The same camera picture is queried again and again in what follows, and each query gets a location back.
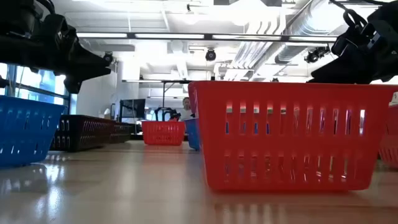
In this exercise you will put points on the black round hanging camera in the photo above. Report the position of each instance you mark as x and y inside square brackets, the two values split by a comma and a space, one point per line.
[210, 55]
[108, 58]

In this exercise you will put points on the black ceiling light cluster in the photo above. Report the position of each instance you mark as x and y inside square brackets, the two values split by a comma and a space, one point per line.
[312, 56]

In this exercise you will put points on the person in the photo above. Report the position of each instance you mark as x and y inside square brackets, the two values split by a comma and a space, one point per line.
[186, 112]

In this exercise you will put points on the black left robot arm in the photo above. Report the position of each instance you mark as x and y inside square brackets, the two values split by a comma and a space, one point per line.
[18, 46]

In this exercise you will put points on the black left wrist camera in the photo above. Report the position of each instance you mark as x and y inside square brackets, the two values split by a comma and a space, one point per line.
[62, 28]

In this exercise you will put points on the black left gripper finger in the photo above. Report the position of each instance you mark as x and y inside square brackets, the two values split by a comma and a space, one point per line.
[99, 74]
[84, 60]

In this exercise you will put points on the overhead LED light bar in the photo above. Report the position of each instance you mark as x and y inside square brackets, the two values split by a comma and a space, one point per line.
[168, 36]

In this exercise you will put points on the silver ceiling air duct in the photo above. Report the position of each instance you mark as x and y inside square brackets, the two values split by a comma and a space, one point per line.
[311, 25]

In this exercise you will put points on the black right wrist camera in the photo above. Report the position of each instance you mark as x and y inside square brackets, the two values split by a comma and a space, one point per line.
[351, 42]

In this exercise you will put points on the black background robot arm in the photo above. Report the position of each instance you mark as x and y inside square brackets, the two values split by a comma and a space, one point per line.
[174, 115]

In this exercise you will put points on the red plastic slotted basket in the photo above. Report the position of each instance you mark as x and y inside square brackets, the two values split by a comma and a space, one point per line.
[163, 132]
[280, 93]
[390, 140]

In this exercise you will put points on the window with dark frame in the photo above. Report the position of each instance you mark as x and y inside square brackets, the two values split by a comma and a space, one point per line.
[40, 84]

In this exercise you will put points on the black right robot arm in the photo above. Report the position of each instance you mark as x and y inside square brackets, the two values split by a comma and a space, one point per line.
[390, 11]

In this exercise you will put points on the black computer monitor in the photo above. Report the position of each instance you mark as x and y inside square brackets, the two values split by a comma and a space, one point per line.
[133, 107]

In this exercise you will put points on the blue plastic slotted basket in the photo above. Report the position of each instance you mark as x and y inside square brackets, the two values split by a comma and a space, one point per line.
[25, 130]
[192, 133]

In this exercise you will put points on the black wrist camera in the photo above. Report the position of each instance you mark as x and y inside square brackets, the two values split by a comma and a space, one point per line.
[351, 42]
[62, 28]

